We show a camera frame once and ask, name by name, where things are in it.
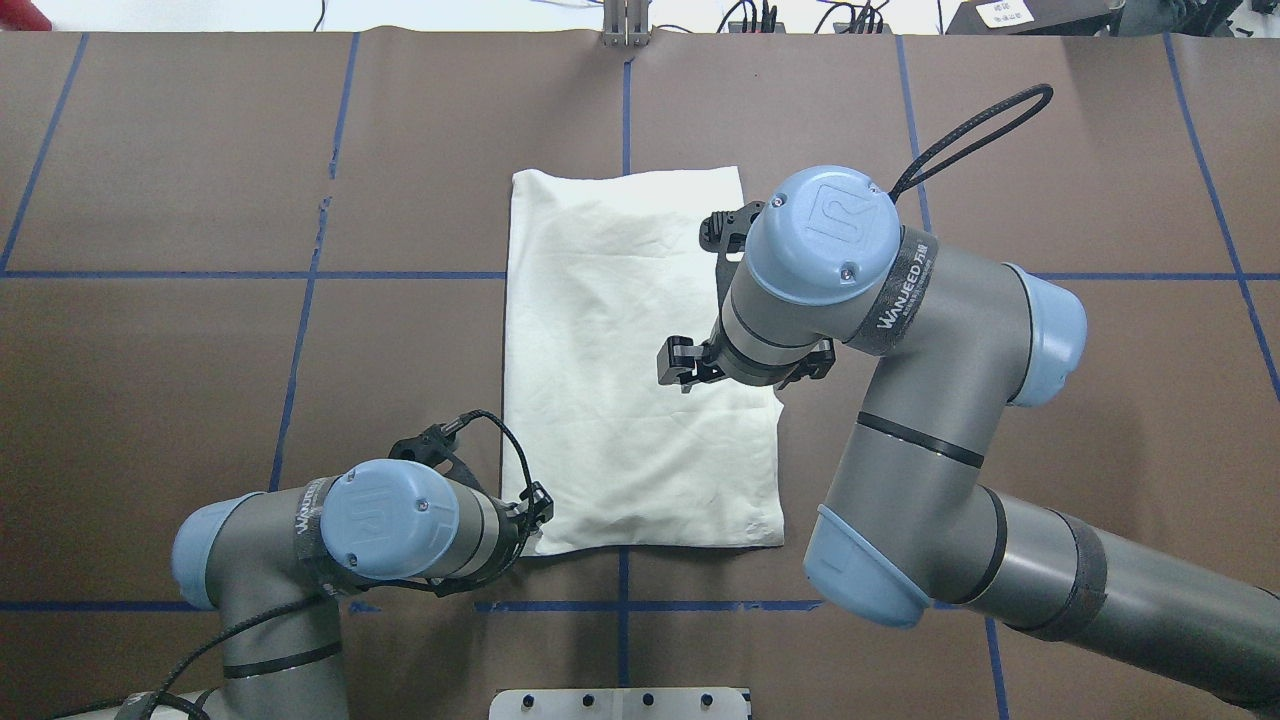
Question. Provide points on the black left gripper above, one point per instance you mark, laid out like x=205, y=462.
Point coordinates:
x=537, y=504

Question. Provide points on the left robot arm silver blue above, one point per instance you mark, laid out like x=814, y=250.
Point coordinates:
x=275, y=567

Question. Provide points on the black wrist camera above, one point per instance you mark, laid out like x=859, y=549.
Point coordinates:
x=434, y=447
x=726, y=232

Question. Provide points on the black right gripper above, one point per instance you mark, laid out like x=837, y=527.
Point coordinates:
x=686, y=364

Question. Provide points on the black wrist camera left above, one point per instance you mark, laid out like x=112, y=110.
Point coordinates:
x=434, y=447

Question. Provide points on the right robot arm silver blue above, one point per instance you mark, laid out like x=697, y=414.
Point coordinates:
x=825, y=262

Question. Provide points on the cream long-sleeve cat shirt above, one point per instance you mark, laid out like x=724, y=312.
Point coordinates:
x=600, y=272

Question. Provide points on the black orange connector box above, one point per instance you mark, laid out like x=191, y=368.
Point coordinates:
x=751, y=18

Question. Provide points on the aluminium frame post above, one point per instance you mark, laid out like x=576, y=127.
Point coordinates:
x=626, y=23

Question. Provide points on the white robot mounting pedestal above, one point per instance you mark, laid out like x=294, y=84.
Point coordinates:
x=704, y=702

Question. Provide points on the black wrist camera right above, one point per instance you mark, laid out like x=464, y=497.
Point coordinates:
x=726, y=232

